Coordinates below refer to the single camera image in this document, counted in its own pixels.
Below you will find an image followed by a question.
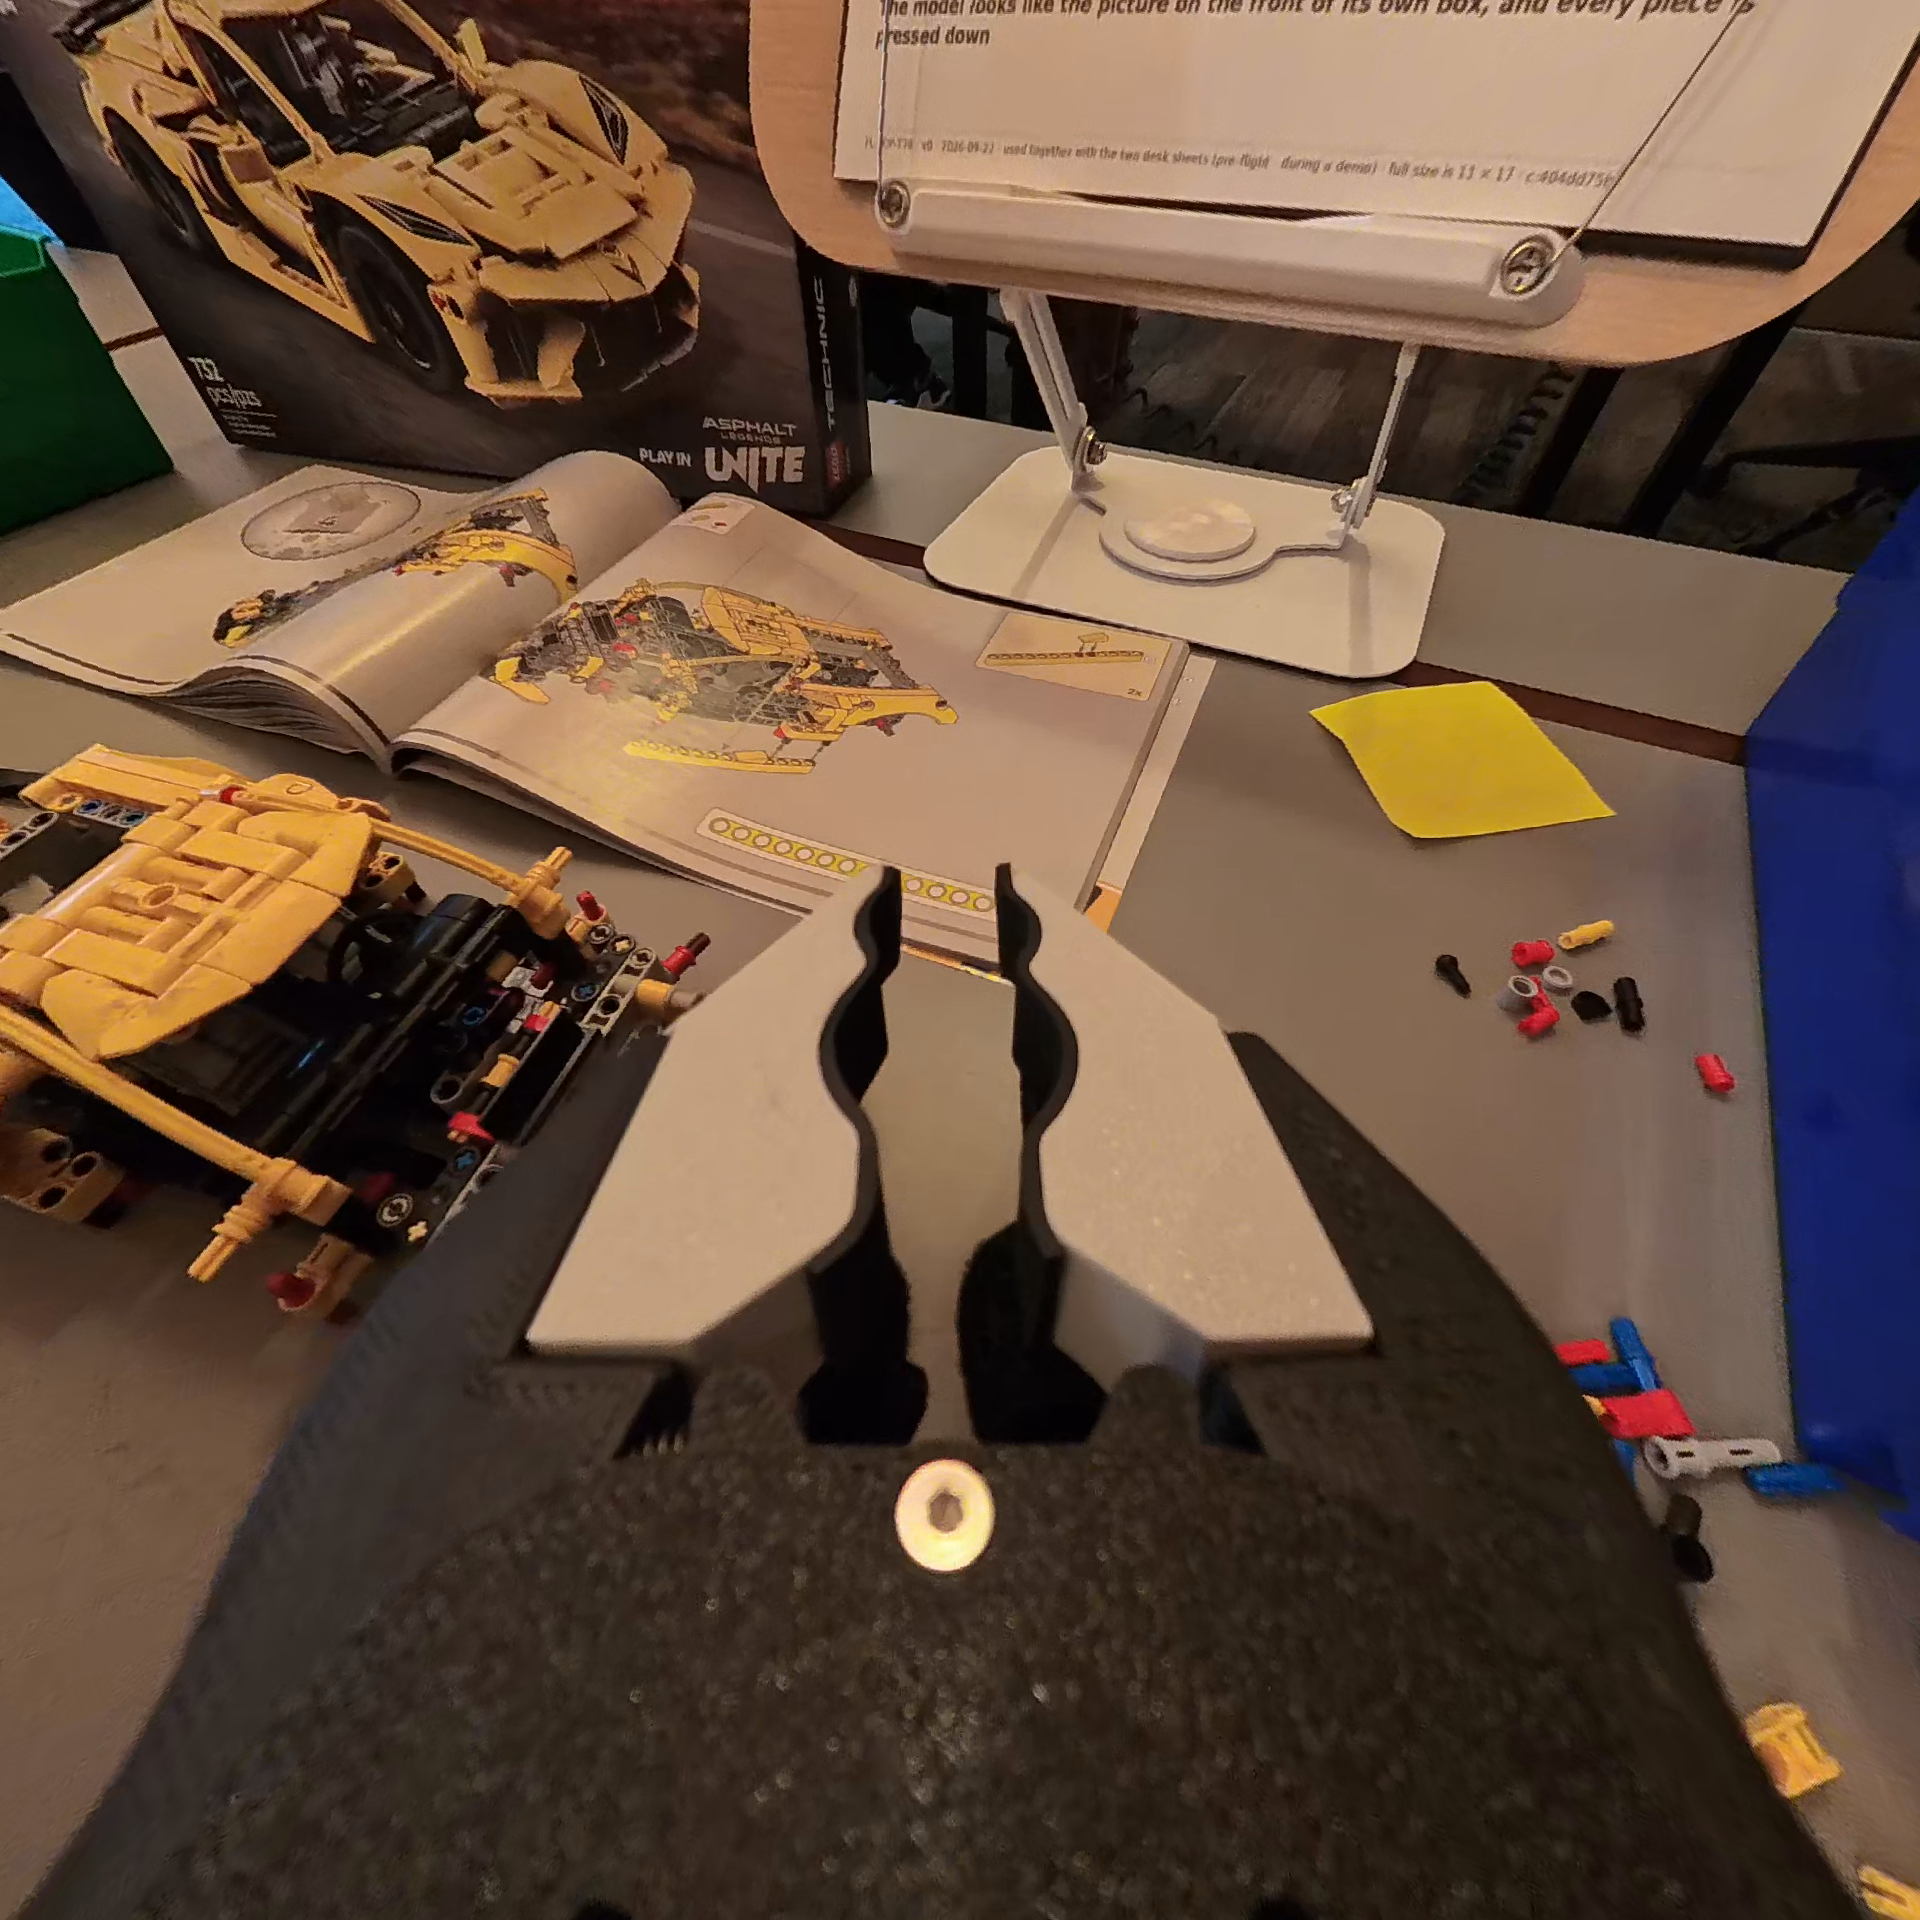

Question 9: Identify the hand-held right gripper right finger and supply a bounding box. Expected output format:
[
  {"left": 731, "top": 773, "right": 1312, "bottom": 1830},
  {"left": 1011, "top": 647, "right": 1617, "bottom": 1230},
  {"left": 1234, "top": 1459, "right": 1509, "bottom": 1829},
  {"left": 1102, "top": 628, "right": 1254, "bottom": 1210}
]
[{"left": 992, "top": 862, "right": 1377, "bottom": 1382}]

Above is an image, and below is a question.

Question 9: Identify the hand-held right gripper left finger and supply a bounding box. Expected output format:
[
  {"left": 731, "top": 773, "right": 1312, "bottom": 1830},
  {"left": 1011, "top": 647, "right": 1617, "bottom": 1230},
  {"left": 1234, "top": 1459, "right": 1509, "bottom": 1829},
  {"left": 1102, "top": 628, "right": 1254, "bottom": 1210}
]
[{"left": 526, "top": 863, "right": 905, "bottom": 1369}]

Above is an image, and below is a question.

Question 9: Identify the instruction booklet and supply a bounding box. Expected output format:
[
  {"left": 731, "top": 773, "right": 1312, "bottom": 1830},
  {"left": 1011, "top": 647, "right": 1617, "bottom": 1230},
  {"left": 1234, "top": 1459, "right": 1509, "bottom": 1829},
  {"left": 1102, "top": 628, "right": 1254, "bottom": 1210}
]
[{"left": 0, "top": 450, "right": 1216, "bottom": 963}]

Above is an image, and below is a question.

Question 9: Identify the pile of mixed brick pins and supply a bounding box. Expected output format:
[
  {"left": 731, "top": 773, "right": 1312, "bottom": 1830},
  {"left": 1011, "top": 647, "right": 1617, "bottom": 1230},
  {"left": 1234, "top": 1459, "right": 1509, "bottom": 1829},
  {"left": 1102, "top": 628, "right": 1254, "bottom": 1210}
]
[{"left": 1553, "top": 1317, "right": 1920, "bottom": 1920}]

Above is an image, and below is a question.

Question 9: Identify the yellow black brick car model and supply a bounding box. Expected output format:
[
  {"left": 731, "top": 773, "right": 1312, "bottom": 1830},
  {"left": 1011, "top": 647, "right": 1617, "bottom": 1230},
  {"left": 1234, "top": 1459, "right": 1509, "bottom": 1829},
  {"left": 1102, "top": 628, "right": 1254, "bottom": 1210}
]
[{"left": 0, "top": 746, "right": 712, "bottom": 1322}]

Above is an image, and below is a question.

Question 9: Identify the blue plastic bin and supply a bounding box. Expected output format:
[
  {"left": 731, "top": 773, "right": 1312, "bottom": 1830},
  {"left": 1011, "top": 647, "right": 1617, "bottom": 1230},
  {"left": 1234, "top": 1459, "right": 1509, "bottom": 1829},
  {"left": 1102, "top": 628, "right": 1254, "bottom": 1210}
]
[{"left": 1744, "top": 495, "right": 1920, "bottom": 1539}]

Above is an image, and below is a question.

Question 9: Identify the green plastic bin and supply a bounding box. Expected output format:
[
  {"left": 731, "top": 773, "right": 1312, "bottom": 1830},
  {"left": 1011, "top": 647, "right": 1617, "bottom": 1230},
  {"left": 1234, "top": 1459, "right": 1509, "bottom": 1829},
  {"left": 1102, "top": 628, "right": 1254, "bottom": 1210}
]
[{"left": 0, "top": 223, "right": 173, "bottom": 538}]

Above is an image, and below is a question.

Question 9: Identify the grey desk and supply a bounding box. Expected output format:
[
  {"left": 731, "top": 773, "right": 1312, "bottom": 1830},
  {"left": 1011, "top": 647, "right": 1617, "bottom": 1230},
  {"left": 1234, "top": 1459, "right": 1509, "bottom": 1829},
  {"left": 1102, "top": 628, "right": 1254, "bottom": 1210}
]
[{"left": 0, "top": 246, "right": 1920, "bottom": 1920}]

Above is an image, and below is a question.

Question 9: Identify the cluster of small brick pins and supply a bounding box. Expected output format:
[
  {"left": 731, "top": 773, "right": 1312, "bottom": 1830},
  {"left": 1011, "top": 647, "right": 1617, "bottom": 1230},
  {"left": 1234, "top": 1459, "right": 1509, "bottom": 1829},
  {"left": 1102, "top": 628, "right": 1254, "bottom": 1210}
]
[{"left": 1432, "top": 918, "right": 1649, "bottom": 1039}]

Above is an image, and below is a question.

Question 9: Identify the yellow paper scrap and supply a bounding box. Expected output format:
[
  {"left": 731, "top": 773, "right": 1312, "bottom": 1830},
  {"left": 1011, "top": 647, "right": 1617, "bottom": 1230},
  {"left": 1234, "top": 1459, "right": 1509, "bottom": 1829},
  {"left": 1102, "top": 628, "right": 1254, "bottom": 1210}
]
[{"left": 1309, "top": 678, "right": 1618, "bottom": 842}]

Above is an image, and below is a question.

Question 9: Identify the white wooden book stand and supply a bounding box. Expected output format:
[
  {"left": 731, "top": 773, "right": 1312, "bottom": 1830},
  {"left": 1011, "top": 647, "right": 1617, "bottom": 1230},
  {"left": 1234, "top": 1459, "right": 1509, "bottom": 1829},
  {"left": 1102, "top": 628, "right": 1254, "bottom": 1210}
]
[{"left": 748, "top": 0, "right": 1920, "bottom": 682}]

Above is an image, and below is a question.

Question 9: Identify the dark toy car set box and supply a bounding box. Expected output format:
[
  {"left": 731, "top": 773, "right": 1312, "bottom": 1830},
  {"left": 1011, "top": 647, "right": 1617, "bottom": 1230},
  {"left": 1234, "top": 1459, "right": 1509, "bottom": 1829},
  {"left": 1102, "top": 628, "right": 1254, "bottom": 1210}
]
[{"left": 0, "top": 0, "right": 875, "bottom": 518}]

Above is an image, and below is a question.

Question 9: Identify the printed instruction sheet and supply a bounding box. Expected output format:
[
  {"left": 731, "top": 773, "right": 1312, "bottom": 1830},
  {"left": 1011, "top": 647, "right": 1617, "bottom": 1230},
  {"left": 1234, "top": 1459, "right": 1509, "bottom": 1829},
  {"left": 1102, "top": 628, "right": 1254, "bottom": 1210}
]
[{"left": 832, "top": 0, "right": 1920, "bottom": 249}]

